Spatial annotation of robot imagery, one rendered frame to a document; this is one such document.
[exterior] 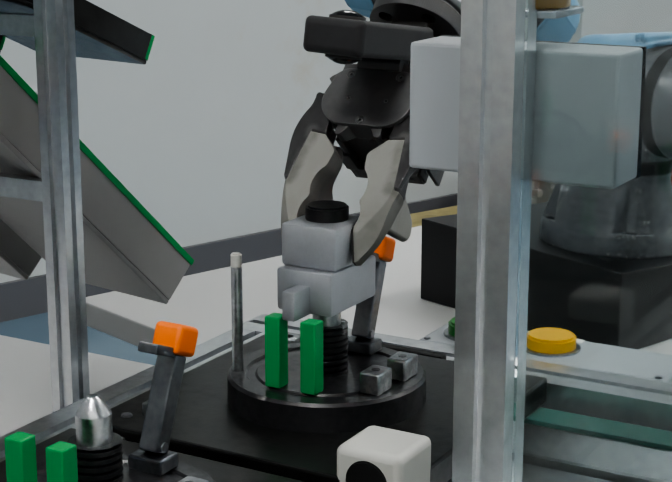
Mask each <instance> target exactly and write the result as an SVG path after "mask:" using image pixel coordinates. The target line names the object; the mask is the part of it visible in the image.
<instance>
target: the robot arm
mask: <svg viewBox="0 0 672 482"><path fill-rule="evenodd" d="M345 2H346V4H347V5H348V7H350V8H351V9H352V10H353V11H352V10H339V11H336V12H334V13H332V14H329V17H325V16H315V15H310V16H308V17H307V18H306V22H305V32H304V42H303V47H304V49H305V50H306V51H308V52H315V53H323V54H325V56H326V57H327V58H329V59H330V60H331V61H333V62H335V63H338V64H344V65H345V66H344V69H343V71H341V72H339V73H337V74H335V75H333V76H332V77H330V81H331V84H330V85H329V87H328V88H327V90H326V91H325V93H321V92H319V93H317V95H316V98H315V100H314V102H313V104H312V105H311V107H310V108H309V109H308V110H307V111H306V112H305V114H304V115H303V116H302V118H301V119H300V121H299V122H298V124H297V126H296V128H295V130H294V132H293V135H292V138H291V142H290V146H289V152H288V157H287V162H286V167H285V172H284V177H285V183H284V189H283V196H282V207H281V237H282V224H283V223H284V222H287V221H289V220H292V219H295V218H298V217H300V216H303V215H305V206H306V205H307V204H308V203H310V202H313V201H320V200H333V194H332V189H333V185H334V182H335V180H336V178H337V176H338V174H339V172H340V170H341V167H342V163H343V164H344V165H345V166H346V168H347V169H350V170H351V171H352V172H353V174H354V175H355V176H356V177H358V178H368V184H367V188H366V191H365V193H364V195H363V196H362V197H361V199H360V202H359V203H360V215H359V218H358V220H357V222H356V224H355V225H354V227H352V230H351V242H352V263H353V264H354V265H355V266H361V265H362V264H363V263H364V262H365V261H366V260H367V259H368V258H369V257H370V256H371V255H372V254H373V252H374V251H375V250H376V249H377V248H378V246H379V245H380V244H381V242H382V241H383V239H384V238H385V236H386V235H389V236H391V237H393V238H395V239H397V240H399V241H401V242H405V241H407V240H408V239H409V237H410V235H411V229H412V219H411V215H410V212H409V208H408V205H407V201H406V191H407V186H408V183H414V184H423V185H424V184H425V183H426V182H427V179H428V176H430V178H431V179H432V181H433V182H434V184H435V186H440V183H441V180H442V177H443V174H444V172H445V171H439V170H429V169H420V168H412V167H410V165H409V145H410V60H411V43H412V42H414V41H419V40H424V39H429V38H434V37H439V36H440V35H453V36H461V0H345ZM364 16H365V17H368V18H370V21H366V18H365V17H364ZM356 62H358V63H357V64H353V63H356ZM334 129H335V131H334ZM336 135H337V137H336ZM335 140H336V141H337V143H338V144H339V146H340V147H337V146H334V142H335Z"/></svg>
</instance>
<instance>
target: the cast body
mask: <svg viewBox="0 0 672 482"><path fill-rule="evenodd" d="M358 218H359V216H354V215H349V206H348V205H347V204H346V203H345V202H341V201H334V200H320V201H313V202H310V203H308V204H307V205H306V206H305V215H303V216H300V217H298V218H295V219H292V220H289V221H287V222H284V223H283V224H282V262H283V264H285V265H283V266H280V267H278V269H277V301H278V308H279V309H282V318H283V320H286V321H292V322H295V321H297V320H299V319H301V318H303V317H305V316H307V315H309V314H314V315H320V316H326V317H333V316H335V315H337V314H339V313H341V312H343V311H345V310H346V309H348V308H350V307H352V306H354V305H356V304H358V303H360V302H362V301H364V300H366V299H368V298H370V297H372V296H374V295H375V266H376V258H375V256H374V255H371V256H370V257H369V258H368V259H367V260H366V261H365V262H364V263H363V264H362V265H361V266H355V265H354V264H353V263H352V242H351V230H352V227H354V225H355V224H356V222H357V220H358Z"/></svg>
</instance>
